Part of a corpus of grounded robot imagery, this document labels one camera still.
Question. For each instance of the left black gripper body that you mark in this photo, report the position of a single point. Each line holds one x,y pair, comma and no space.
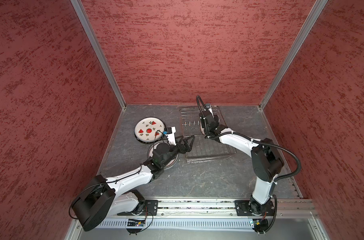
183,150

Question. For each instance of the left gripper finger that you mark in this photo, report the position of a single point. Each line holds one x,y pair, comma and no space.
189,143
182,139

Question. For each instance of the watermelon pattern plate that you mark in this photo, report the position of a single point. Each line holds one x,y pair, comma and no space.
147,129

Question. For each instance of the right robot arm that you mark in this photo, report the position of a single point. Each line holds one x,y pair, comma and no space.
266,162

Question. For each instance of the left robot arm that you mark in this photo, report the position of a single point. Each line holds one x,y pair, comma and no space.
105,197

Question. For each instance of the right corner aluminium profile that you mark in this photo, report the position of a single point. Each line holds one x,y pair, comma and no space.
307,26

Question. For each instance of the corner aluminium profile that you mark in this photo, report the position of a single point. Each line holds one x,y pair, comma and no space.
307,26
84,20

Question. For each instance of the left corner aluminium profile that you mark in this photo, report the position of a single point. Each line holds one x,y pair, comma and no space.
84,20

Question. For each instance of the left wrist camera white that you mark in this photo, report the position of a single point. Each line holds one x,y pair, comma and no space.
170,135

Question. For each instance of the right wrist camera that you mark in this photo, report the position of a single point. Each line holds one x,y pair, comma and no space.
208,109

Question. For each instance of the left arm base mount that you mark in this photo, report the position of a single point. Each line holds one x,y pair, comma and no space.
148,208

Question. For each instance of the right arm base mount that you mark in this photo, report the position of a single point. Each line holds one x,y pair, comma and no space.
245,208

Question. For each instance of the white slotted cable duct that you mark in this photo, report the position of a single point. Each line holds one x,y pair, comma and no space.
238,225

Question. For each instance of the aluminium front rail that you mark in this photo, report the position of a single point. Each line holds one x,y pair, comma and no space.
225,208

